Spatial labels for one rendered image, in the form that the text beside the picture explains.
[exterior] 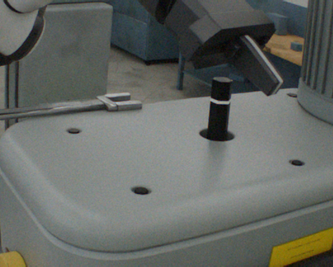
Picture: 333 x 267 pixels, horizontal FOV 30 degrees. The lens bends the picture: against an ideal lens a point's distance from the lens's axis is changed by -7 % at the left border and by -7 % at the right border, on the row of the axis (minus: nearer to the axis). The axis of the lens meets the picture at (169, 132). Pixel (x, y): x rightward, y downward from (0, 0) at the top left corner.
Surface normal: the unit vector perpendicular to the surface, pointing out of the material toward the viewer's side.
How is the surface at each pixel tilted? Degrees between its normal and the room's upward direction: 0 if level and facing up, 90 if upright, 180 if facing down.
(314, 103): 90
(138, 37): 90
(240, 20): 31
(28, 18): 64
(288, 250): 90
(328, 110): 90
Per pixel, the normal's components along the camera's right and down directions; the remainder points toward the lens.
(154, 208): 0.30, -0.68
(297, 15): -0.86, 0.12
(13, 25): 0.58, 0.29
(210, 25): -0.18, -0.31
